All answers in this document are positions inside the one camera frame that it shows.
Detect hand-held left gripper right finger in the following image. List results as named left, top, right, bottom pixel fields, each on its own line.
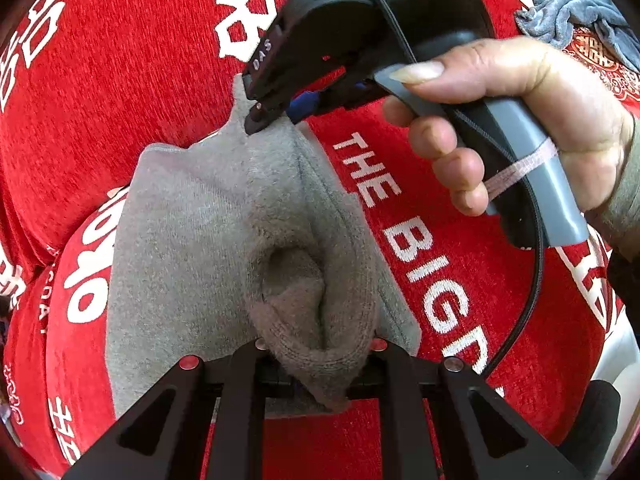
left=350, top=339, right=586, bottom=480

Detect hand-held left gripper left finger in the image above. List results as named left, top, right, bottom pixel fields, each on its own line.
left=65, top=340, right=282, bottom=480

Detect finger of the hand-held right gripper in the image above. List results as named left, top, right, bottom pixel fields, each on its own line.
left=244, top=87, right=302, bottom=136
left=289, top=79, right=382, bottom=125

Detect grey knitted sweater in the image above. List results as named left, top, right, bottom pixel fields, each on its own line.
left=107, top=75, right=421, bottom=413

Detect person's right forearm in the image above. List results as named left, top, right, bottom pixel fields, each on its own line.
left=597, top=115, right=640, bottom=261

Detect person's right hand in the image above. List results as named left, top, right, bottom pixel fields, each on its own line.
left=382, top=35, right=636, bottom=217

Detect red printed blanket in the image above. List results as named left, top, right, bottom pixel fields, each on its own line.
left=0, top=0, right=640, bottom=480

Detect small grey cloth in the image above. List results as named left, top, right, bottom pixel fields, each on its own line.
left=515, top=0, right=640, bottom=73

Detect pink elastic band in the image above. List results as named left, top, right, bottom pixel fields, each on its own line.
left=484, top=139, right=559, bottom=197

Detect red gold patterned cloth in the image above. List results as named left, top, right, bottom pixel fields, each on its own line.
left=562, top=25, right=640, bottom=106

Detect black cable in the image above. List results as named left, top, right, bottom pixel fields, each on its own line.
left=345, top=0, right=546, bottom=376

